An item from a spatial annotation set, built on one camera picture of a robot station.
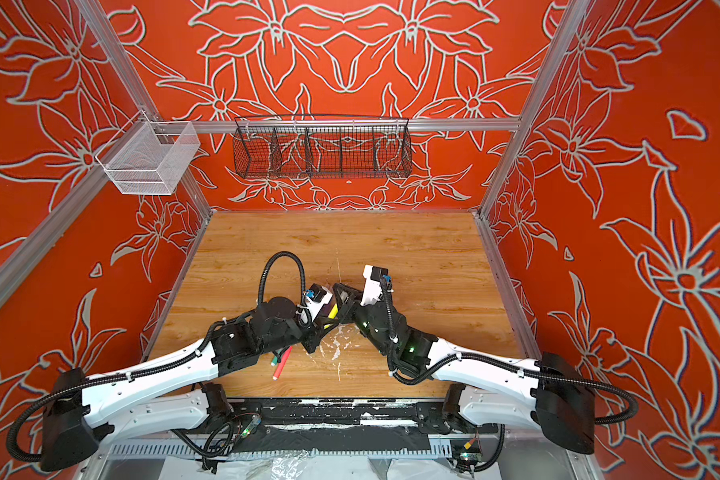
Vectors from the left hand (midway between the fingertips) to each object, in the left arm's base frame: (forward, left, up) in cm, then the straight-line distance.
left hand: (336, 315), depth 71 cm
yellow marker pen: (0, +1, +2) cm, 2 cm away
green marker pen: (-12, +12, +2) cm, 17 cm away
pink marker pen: (-7, +16, -18) cm, 25 cm away
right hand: (+3, +2, +6) cm, 7 cm away
